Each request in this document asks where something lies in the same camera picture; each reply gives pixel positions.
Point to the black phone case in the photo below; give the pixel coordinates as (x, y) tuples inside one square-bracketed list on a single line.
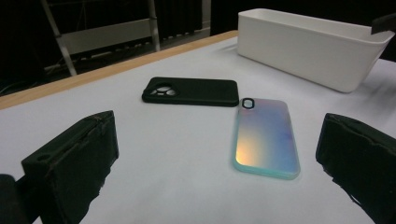
[(202, 91)]

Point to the black curtain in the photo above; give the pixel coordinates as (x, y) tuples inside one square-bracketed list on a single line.
[(179, 15)]

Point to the white plastic box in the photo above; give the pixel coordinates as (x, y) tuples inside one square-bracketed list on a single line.
[(305, 56)]

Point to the white table mat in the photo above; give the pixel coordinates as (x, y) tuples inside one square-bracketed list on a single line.
[(171, 140)]

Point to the iridescent phone case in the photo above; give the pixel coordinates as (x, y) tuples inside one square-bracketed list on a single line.
[(264, 140)]

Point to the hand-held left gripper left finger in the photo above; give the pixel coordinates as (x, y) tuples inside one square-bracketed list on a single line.
[(71, 161)]

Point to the white metal desk frame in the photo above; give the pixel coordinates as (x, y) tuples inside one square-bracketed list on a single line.
[(106, 35)]

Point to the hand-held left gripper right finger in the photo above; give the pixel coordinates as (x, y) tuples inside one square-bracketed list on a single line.
[(364, 161)]

